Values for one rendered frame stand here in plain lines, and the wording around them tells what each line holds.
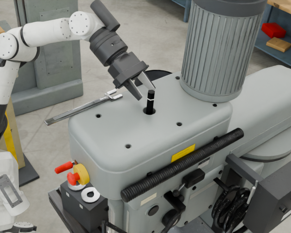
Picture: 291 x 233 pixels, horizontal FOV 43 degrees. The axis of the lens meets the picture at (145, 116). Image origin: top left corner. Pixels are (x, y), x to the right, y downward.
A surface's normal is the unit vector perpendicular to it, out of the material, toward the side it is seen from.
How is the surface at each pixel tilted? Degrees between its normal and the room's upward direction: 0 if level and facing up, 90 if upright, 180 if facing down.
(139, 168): 90
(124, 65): 30
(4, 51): 58
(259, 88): 0
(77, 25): 65
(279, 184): 0
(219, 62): 90
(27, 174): 0
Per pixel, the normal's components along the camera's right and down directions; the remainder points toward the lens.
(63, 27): 0.94, -0.07
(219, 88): 0.01, 0.64
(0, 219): 0.73, -0.06
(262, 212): -0.79, 0.35
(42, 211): 0.07, -0.77
